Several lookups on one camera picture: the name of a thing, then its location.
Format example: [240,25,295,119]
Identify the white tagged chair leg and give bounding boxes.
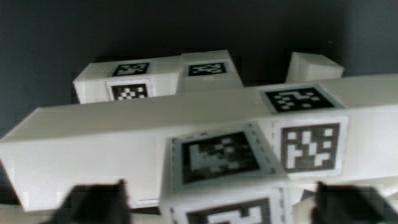
[73,50,244,104]

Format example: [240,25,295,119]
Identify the white U-shaped fence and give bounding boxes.
[286,52,345,83]

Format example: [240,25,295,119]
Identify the small tagged nut cube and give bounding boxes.
[160,123,293,224]

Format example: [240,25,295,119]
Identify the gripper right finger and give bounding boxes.
[311,182,398,224]

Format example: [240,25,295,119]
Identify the white chair back frame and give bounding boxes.
[0,74,398,211]

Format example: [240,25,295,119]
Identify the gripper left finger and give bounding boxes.
[43,180,132,224]

